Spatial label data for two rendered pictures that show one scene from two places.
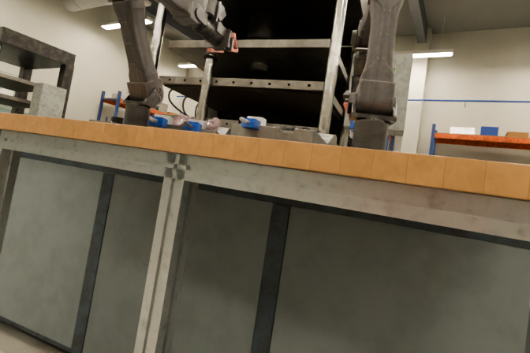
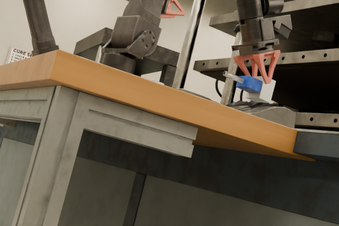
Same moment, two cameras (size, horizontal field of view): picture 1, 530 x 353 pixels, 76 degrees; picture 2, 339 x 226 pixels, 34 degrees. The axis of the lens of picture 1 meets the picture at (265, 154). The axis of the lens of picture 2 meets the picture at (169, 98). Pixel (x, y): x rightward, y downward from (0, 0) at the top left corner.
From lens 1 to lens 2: 93 cm
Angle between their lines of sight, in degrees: 38
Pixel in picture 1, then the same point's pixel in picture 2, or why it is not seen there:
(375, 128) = (107, 60)
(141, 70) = (36, 38)
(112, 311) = not seen: outside the picture
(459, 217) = (27, 107)
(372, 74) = (127, 10)
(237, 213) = (112, 184)
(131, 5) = not seen: outside the picture
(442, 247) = (244, 217)
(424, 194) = (25, 93)
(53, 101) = not seen: hidden behind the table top
